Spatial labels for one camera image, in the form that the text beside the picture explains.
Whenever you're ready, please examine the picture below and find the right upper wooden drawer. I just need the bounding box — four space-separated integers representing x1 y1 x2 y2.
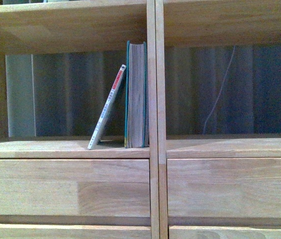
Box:
168 158 281 218

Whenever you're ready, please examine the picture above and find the thin white spine book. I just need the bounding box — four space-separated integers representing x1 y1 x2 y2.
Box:
88 64 126 150

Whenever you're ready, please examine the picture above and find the wooden shelf unit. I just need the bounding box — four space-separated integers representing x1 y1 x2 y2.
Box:
155 0 281 239
0 0 161 239

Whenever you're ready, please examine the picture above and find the wooden drawer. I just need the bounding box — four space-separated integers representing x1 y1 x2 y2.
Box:
169 226 281 239
168 158 281 218
0 159 150 218
0 224 151 239

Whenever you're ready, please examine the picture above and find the left wooden shelf unit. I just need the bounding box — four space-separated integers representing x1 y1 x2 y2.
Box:
0 0 161 239

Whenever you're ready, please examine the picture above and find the right lower wooden drawer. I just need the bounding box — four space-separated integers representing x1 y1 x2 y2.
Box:
169 226 281 239

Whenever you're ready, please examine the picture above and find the green cover thick book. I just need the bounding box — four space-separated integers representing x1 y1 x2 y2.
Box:
124 41 149 148

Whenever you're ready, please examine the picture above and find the right wooden shelf unit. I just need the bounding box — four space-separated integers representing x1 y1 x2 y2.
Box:
155 0 281 239

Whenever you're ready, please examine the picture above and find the translucent plastic curtain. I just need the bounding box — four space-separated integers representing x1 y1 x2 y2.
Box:
5 44 281 136

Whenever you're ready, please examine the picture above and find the left lower wooden drawer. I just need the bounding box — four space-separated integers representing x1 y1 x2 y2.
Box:
0 224 151 239

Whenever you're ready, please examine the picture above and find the left upper wooden drawer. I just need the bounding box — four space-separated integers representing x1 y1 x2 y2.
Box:
0 159 150 218

